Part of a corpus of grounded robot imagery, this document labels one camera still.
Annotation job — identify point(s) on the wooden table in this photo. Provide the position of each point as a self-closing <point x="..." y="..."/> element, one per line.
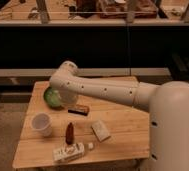
<point x="128" y="127"/>

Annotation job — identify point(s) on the brown tray on counter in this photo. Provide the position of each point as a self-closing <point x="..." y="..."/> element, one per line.
<point x="119" y="9"/>

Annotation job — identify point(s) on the white plastic cup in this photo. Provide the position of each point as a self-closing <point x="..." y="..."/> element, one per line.
<point x="41" y="124"/>

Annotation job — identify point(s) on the brown snack bar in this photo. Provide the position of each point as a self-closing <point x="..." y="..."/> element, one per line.
<point x="79" y="109"/>

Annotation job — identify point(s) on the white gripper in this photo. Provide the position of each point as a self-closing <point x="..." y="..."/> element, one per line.
<point x="68" y="98"/>

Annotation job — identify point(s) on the long wooden bench shelf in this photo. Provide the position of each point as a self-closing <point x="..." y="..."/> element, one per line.
<point x="30" y="76"/>

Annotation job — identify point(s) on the white carton box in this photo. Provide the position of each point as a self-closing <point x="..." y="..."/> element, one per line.
<point x="67" y="153"/>

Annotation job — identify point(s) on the green ceramic bowl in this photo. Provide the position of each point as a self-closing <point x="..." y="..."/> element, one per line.
<point x="51" y="98"/>

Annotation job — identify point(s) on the small white cube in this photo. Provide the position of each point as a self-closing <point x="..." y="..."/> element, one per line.
<point x="90" y="145"/>

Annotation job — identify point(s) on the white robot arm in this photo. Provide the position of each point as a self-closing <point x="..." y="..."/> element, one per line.
<point x="167" y="104"/>

